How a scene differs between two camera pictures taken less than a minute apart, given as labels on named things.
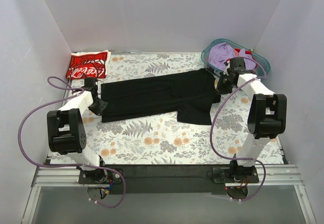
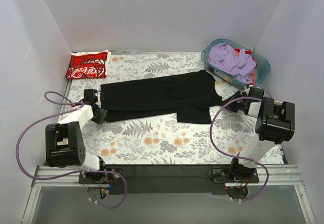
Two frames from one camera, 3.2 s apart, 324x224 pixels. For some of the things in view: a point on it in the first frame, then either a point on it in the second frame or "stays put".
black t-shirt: x=189 y=95 stays put
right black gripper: x=222 y=85 -> x=234 y=105
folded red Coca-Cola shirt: x=92 y=64 stays put
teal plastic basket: x=217 y=55 stays put
